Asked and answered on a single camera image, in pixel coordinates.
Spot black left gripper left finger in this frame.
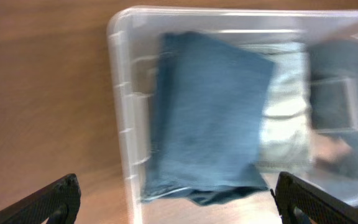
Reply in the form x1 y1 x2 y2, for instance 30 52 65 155
0 174 81 224

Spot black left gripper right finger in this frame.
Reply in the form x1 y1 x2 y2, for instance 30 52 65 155
270 172 358 224

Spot dark blue jeans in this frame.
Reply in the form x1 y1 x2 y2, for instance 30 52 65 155
141 32 275 206

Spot light blue folded jeans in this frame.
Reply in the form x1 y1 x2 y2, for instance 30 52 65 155
242 42 313 172

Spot clear plastic storage bin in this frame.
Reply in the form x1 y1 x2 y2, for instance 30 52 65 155
108 6 358 223

